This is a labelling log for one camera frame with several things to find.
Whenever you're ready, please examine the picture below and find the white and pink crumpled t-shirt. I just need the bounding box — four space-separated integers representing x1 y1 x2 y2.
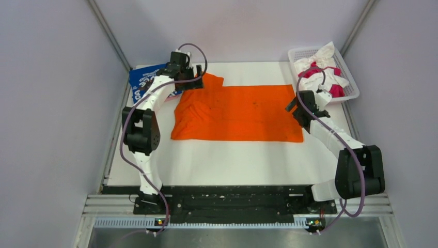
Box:
293 42 350 98

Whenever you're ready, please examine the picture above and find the folded blue printed t-shirt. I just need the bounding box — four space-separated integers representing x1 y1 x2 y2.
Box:
129 64 183 105

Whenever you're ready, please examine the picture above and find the orange t-shirt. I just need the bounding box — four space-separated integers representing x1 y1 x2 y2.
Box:
171 73 304 143

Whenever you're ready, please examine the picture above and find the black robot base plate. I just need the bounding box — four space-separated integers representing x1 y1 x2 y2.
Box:
102 185 341 227

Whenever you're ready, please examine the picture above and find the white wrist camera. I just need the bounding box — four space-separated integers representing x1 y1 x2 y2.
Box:
315 90 333 110
174 49 192 61

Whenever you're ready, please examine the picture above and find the folded pink t-shirt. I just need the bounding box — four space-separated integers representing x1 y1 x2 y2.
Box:
165 95 181 102

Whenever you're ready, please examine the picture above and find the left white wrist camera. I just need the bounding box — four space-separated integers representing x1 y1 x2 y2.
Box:
174 49 192 61

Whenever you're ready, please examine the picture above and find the white plastic basket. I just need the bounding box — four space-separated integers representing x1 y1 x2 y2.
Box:
287 42 359 103

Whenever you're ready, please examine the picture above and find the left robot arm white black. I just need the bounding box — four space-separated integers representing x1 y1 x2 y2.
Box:
120 50 205 214

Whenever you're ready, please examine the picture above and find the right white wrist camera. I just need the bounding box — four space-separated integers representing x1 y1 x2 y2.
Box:
315 90 333 110

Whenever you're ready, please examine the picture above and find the aluminium rail frame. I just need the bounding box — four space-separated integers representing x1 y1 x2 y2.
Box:
83 194 393 230

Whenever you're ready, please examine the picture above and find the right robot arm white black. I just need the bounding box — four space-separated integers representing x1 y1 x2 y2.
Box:
286 90 386 213

